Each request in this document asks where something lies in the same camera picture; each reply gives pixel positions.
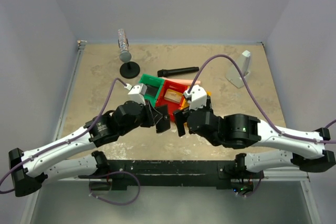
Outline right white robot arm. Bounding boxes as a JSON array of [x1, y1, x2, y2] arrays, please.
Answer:
[[173, 101, 335, 178]]

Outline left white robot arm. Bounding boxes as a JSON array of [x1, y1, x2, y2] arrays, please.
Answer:
[[8, 101, 170, 197]]

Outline gold card stack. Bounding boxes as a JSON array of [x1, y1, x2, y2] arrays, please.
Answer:
[[164, 89, 183, 104]]

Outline black card stack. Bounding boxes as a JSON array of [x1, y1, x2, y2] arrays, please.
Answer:
[[145, 84, 159, 98]]

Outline red plastic bin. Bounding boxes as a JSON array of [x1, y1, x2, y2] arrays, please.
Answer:
[[155, 80, 188, 122]]

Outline yellow plastic bin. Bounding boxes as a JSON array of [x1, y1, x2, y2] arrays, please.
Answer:
[[180, 91, 212, 110]]

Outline green plastic bin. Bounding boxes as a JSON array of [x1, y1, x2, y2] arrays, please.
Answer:
[[139, 74, 164, 107]]

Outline black microphone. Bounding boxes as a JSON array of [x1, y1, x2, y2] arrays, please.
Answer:
[[157, 67, 200, 77]]

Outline black round microphone stand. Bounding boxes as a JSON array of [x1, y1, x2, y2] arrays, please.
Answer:
[[120, 61, 140, 79]]

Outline glitter microphone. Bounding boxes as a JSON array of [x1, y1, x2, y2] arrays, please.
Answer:
[[118, 29, 131, 63]]

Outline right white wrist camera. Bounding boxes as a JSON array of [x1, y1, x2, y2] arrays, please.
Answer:
[[183, 84, 207, 110]]

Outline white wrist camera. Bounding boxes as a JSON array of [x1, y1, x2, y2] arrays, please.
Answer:
[[183, 84, 207, 110], [124, 83, 148, 104]]

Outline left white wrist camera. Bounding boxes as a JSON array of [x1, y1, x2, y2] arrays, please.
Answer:
[[124, 83, 148, 104]]

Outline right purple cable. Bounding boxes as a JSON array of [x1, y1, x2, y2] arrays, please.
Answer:
[[187, 55, 336, 145]]

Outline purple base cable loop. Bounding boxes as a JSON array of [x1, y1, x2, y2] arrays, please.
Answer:
[[89, 171, 144, 205]]

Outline aluminium frame rail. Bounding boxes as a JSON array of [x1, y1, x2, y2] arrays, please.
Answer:
[[19, 40, 88, 223]]

